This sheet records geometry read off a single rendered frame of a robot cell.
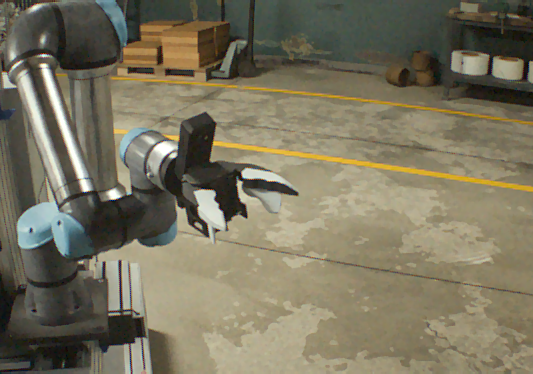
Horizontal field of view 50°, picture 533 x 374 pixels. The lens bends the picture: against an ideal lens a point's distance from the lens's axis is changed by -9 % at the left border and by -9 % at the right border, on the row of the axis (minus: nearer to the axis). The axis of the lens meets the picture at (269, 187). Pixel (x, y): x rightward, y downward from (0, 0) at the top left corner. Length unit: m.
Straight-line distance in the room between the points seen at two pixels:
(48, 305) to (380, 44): 6.21
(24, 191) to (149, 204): 0.71
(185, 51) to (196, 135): 6.02
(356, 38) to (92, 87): 6.15
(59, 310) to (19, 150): 0.51
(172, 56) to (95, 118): 5.74
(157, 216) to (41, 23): 0.41
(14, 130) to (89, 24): 0.54
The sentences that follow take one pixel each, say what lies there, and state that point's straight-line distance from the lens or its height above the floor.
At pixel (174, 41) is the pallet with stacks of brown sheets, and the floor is 0.44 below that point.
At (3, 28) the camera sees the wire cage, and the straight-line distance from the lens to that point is 8.30.
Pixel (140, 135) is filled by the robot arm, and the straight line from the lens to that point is 1.01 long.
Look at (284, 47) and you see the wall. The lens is 7.49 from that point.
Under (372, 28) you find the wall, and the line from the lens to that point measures 7.14.
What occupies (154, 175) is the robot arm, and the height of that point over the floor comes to 1.21.
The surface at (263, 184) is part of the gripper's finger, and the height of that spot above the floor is 1.24.
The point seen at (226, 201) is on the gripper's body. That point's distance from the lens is 0.86.
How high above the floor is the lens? 1.56
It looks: 23 degrees down
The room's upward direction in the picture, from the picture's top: straight up
